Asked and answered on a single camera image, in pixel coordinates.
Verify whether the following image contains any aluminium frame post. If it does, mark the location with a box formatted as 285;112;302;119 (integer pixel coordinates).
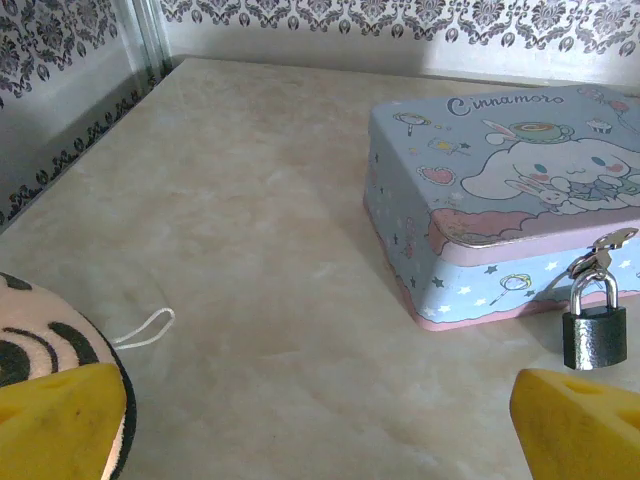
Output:
130;0;174;79

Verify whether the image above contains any plush doll with pink shirt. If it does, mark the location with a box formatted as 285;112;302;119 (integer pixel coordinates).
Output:
0;272;176;480

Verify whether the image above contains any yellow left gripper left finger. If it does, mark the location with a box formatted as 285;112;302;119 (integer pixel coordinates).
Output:
0;363;128;480

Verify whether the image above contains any dark grey padlock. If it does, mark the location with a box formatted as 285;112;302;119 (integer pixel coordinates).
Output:
562;254;629;372

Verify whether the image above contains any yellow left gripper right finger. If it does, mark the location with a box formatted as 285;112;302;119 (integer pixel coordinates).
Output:
510;368;640;480

